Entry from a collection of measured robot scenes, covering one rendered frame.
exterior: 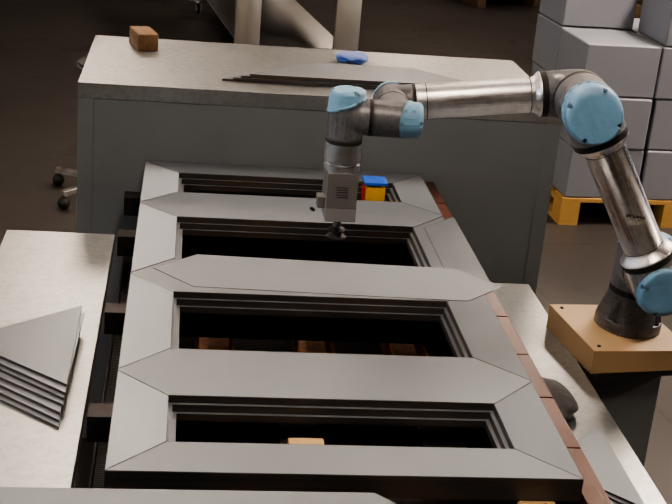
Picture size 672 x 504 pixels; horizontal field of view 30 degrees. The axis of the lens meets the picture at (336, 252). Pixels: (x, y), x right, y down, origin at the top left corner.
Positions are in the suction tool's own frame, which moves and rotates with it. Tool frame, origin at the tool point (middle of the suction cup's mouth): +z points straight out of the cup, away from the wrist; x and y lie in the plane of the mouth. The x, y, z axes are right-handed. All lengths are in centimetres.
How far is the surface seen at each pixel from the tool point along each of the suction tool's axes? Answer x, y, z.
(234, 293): -21.2, 10.3, 9.2
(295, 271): -7.7, -2.5, 9.2
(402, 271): 15.8, -4.6, 9.3
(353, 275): 4.6, -1.4, 9.3
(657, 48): 176, -285, 12
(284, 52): -2, -131, -10
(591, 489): 33, 78, 13
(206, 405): -28, 56, 11
